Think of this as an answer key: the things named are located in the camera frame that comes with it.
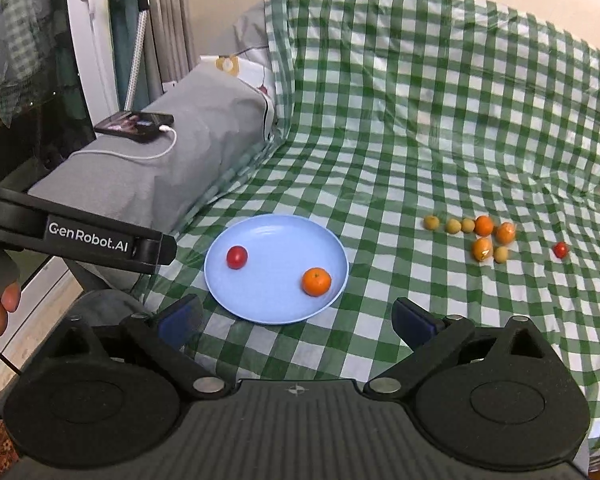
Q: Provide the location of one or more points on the lower orange kumquat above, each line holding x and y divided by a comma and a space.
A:
482, 249

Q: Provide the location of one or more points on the lone orange mandarin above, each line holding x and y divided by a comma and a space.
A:
316, 282

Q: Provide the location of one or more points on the grey sofa armrest cover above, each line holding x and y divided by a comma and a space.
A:
215, 144

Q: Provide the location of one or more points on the blue round plate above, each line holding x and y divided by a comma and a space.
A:
267, 290

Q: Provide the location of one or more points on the green checkered tablecloth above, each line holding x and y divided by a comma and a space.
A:
389, 111

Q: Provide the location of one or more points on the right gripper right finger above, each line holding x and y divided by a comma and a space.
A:
435, 344

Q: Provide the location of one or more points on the right wrapped orange kumquat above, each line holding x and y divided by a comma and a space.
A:
505, 233

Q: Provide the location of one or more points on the large red cherry tomato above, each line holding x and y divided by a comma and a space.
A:
236, 257

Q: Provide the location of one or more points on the white door frame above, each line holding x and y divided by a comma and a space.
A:
94, 52

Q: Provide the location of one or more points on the top orange kumquat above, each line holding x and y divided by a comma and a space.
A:
484, 226

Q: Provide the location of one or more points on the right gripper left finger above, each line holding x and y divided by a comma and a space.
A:
160, 340

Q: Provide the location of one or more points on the black smartphone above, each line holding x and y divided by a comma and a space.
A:
140, 127

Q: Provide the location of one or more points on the small red cherry tomato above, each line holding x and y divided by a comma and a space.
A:
561, 250

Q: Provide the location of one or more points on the tan longan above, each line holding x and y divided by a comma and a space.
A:
500, 254
468, 225
431, 222
453, 226

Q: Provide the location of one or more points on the grey curtain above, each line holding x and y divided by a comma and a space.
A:
168, 53

